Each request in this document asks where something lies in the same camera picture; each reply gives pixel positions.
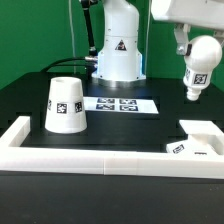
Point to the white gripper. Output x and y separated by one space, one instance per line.
201 13

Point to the white lamp base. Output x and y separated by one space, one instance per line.
203 138

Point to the marker tag sheet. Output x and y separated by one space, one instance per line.
123 105

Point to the white lamp bulb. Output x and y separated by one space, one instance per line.
203 56

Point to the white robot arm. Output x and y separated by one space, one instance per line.
120 63

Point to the white lamp shade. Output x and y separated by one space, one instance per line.
65 108

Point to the white frame wall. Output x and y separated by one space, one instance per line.
15 157

